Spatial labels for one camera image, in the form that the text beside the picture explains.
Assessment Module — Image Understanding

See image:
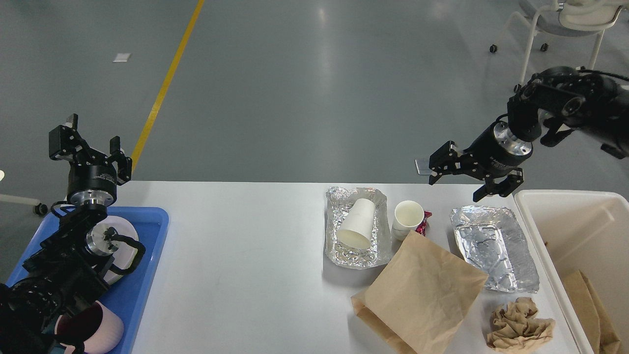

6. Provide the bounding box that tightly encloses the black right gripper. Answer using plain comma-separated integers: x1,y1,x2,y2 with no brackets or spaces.
429,120,533,202

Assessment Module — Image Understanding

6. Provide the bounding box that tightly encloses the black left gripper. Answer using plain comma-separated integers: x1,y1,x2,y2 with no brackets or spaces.
49,114,133,206

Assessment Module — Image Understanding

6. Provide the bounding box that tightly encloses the crushed red soda can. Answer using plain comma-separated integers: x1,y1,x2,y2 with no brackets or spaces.
415,210,433,236

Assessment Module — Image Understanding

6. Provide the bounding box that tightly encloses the white paper cup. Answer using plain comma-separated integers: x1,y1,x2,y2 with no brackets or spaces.
391,200,425,241
337,199,375,250

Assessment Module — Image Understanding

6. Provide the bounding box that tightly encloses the pink plate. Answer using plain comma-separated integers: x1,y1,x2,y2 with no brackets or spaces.
101,216,139,285

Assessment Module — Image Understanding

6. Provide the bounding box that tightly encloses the aluminium foil tray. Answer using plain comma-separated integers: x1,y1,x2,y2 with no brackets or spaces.
324,186,393,270

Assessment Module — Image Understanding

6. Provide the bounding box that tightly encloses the brown paper bag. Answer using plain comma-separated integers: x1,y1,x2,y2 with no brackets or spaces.
562,270,622,354
352,231,488,354

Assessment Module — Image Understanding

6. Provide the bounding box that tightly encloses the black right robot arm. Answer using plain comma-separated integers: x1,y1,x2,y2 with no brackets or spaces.
427,66,629,202

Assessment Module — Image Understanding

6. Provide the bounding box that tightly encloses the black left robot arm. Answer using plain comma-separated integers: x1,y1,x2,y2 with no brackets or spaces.
0,114,145,354

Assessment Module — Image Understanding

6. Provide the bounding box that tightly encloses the grey floor socket plate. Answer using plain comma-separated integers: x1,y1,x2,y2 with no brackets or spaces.
415,158,433,176

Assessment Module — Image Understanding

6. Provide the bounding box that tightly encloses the crumpled foil piece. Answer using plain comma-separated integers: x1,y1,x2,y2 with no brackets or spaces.
450,205,541,294

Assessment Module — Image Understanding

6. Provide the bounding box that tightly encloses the white plastic bin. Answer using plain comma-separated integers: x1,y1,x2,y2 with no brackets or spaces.
514,190,629,354

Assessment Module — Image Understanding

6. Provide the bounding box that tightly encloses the white paper cup lying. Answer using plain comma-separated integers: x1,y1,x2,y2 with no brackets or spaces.
337,199,375,250

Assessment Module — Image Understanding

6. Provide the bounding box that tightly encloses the blue plastic tray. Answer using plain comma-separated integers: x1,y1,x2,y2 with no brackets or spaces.
4,206,170,354

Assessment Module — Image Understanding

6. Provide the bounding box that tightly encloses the crumpled brown paper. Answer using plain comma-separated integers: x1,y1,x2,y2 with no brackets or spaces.
486,296,556,354

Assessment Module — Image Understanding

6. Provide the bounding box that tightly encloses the pink ribbed mug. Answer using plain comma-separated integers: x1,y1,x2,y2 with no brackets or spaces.
54,301,124,354

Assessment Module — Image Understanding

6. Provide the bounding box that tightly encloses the white office chair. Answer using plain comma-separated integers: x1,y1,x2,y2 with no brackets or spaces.
489,0,628,91

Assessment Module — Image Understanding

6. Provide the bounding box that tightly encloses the brown paper bag in bin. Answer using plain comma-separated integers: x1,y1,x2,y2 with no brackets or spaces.
562,270,622,354

